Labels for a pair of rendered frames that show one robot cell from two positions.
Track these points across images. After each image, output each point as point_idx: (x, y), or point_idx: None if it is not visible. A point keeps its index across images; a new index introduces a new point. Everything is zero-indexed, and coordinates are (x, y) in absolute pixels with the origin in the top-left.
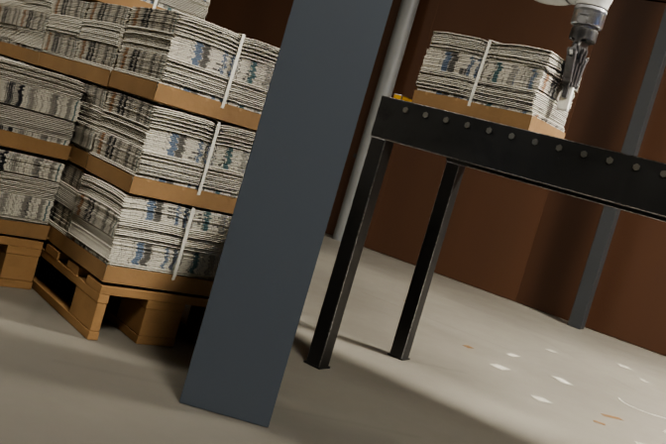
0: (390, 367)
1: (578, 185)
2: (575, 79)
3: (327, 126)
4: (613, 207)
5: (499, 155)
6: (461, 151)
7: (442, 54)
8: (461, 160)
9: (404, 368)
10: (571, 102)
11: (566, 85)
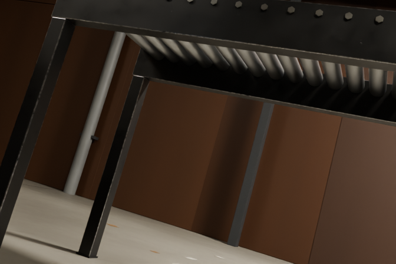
0: (75, 262)
1: (260, 38)
2: None
3: None
4: (279, 102)
5: (178, 19)
6: (140, 19)
7: None
8: (139, 27)
9: (89, 263)
10: None
11: None
